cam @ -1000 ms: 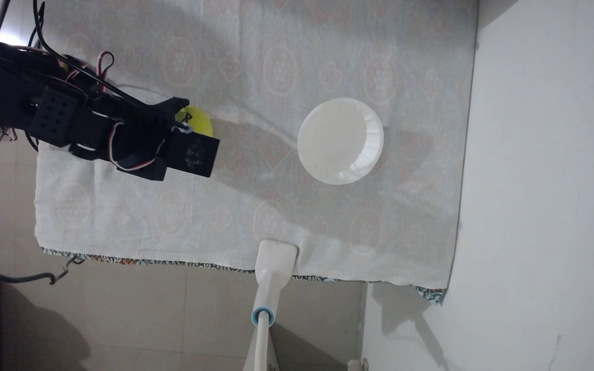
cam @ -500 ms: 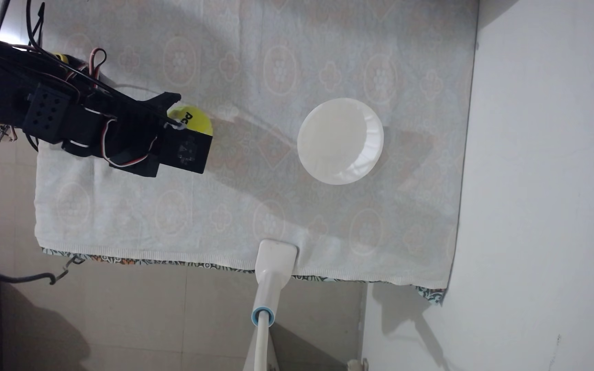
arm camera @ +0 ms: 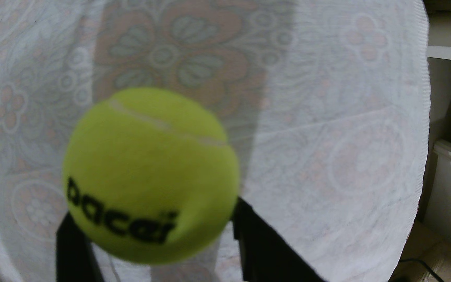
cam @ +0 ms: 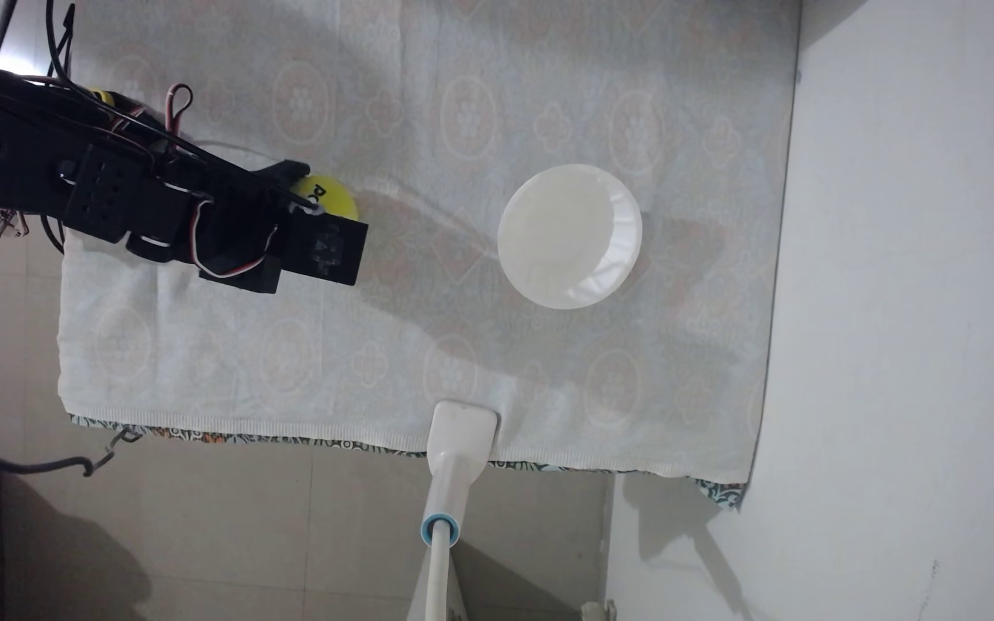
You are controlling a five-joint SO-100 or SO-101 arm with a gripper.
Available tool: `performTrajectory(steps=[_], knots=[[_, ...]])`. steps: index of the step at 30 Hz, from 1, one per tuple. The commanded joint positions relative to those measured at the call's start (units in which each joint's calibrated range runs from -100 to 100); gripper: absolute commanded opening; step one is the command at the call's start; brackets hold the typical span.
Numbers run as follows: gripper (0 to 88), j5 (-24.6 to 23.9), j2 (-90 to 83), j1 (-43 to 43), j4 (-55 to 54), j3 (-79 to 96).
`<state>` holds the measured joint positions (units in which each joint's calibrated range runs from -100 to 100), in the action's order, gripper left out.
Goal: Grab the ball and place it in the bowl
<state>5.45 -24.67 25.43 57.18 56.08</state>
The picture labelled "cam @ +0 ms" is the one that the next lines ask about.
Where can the yellow tennis ball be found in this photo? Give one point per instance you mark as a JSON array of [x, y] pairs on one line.
[[335, 200]]

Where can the white round bowl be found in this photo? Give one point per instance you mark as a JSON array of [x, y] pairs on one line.
[[569, 236]]

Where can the pale patterned towel cloth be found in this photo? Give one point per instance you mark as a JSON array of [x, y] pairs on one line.
[[376, 362]]

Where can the white clamp stand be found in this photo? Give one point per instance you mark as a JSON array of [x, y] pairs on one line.
[[459, 448]]

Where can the black square camera box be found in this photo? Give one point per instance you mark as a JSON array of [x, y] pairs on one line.
[[326, 248]]

